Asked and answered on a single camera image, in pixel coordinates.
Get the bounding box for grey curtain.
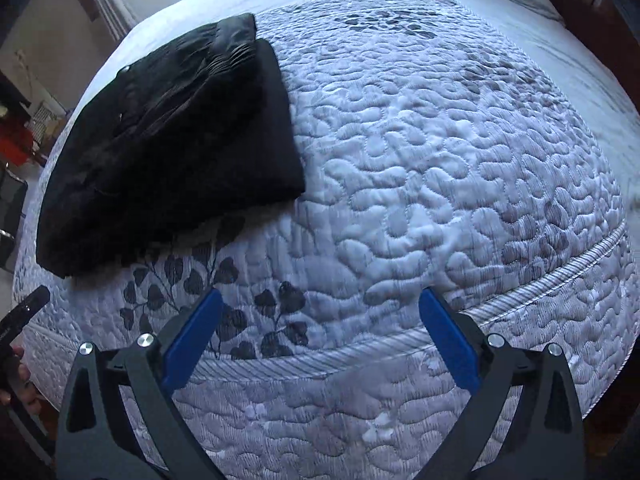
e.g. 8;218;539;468
75;0;140;42

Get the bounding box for black chair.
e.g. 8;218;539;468
0;160;29;272

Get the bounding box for black pants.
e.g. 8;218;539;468
36;12;307;279

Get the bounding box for red cloth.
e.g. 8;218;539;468
0;120;48;166

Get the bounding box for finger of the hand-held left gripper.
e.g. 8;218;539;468
0;286;52;337

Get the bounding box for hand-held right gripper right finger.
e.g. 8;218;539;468
417;287;586;480

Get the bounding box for grey quilted bedspread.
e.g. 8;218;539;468
12;0;640;480

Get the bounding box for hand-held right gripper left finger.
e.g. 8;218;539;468
54;287;226;480

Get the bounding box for white wire basket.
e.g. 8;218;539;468
27;102;63;134

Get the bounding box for person's left hand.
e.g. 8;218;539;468
10;347;44;417

